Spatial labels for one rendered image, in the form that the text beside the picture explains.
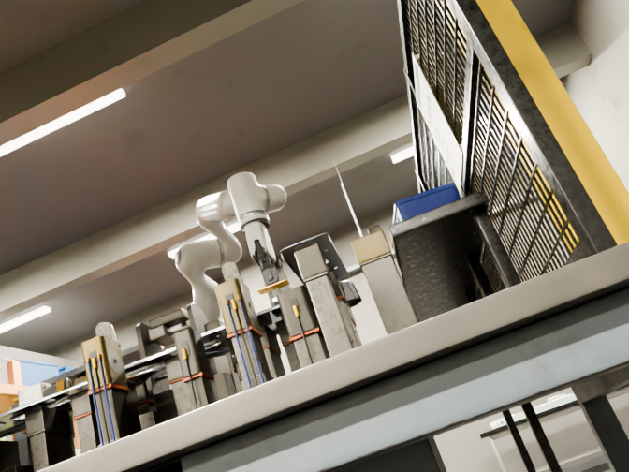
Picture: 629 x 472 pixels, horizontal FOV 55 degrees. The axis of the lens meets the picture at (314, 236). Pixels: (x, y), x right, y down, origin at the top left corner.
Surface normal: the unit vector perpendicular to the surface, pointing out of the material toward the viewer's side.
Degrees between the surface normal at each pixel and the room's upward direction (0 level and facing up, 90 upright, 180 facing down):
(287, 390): 90
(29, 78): 90
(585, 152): 90
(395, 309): 90
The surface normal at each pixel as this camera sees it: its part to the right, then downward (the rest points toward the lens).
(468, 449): -0.27, -0.32
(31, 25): 0.30, 0.87
